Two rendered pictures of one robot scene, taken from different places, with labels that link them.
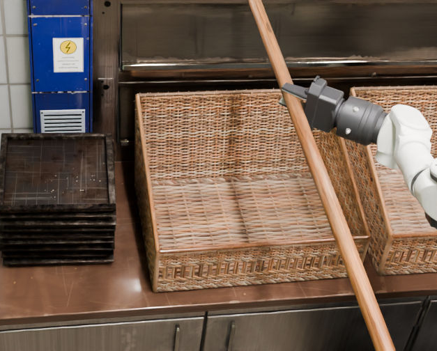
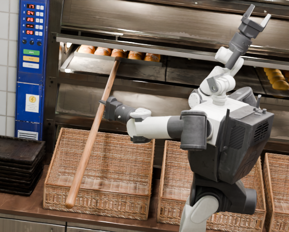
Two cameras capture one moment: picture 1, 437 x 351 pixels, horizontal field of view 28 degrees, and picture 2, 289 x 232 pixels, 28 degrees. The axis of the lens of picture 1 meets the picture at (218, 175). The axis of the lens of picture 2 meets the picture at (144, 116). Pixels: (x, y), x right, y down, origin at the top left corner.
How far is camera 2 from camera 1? 143 cm
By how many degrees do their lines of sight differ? 25
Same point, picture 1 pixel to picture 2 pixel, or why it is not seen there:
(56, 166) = (14, 147)
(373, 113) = (130, 109)
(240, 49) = not seen: hidden behind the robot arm
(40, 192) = (2, 153)
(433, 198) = (130, 126)
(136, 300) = (33, 209)
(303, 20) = (142, 102)
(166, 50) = (76, 107)
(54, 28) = (26, 89)
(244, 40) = not seen: hidden behind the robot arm
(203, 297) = (65, 214)
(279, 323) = not seen: outside the picture
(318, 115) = (110, 112)
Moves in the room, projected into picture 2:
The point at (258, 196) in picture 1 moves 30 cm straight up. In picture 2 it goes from (113, 187) to (118, 139)
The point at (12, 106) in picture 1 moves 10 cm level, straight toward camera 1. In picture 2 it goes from (6, 128) to (2, 134)
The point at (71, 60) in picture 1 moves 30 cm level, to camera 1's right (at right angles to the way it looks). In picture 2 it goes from (33, 106) to (81, 117)
